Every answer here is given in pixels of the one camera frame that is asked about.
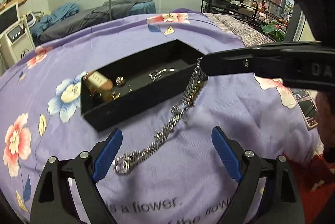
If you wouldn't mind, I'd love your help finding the teal quilt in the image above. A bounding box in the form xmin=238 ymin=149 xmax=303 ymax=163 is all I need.
xmin=33 ymin=3 xmax=81 ymax=37

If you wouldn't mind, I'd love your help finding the silver bangle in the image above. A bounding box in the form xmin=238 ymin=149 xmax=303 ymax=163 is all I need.
xmin=149 ymin=68 xmax=176 ymax=82

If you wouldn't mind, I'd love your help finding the white machine with display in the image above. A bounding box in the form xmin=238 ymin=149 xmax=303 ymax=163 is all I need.
xmin=0 ymin=2 xmax=36 ymax=70

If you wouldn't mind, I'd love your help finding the green plant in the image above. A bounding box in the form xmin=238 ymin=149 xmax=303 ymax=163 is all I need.
xmin=262 ymin=22 xmax=287 ymax=42

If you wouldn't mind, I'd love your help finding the purple floral blanket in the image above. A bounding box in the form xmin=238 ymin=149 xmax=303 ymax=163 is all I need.
xmin=0 ymin=8 xmax=322 ymax=224

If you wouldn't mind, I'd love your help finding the dark grey blanket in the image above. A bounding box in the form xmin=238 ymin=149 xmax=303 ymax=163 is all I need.
xmin=39 ymin=0 xmax=155 ymax=44

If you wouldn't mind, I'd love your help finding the black metal rack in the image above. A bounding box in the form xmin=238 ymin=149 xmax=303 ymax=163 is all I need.
xmin=201 ymin=0 xmax=288 ymax=39

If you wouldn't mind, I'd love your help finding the grey striped cloth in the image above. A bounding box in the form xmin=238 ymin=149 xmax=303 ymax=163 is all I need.
xmin=204 ymin=13 xmax=275 ymax=47

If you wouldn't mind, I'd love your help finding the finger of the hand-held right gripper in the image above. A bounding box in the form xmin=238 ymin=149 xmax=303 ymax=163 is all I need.
xmin=203 ymin=41 xmax=322 ymax=65
xmin=201 ymin=57 xmax=283 ymax=81

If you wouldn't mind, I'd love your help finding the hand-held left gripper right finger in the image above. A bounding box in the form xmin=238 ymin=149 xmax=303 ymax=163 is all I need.
xmin=211 ymin=126 xmax=305 ymax=224

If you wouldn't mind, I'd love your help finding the silver chain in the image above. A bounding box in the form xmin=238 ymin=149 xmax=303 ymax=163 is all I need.
xmin=113 ymin=58 xmax=208 ymax=175

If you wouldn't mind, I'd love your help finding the black rectangular box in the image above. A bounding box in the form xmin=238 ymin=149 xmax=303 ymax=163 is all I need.
xmin=80 ymin=39 xmax=207 ymax=132

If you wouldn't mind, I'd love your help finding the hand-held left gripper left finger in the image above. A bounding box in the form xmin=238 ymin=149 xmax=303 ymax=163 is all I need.
xmin=30 ymin=128 xmax=123 ymax=224

